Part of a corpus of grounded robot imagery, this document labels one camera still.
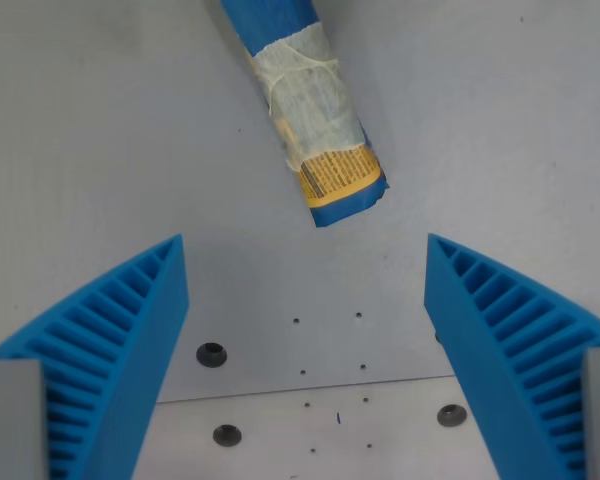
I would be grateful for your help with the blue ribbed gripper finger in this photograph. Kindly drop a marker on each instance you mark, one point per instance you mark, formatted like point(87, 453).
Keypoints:
point(460, 310)
point(130, 320)

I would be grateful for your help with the blue bag with masking tape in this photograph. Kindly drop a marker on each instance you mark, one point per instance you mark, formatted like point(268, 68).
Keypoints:
point(310, 100)

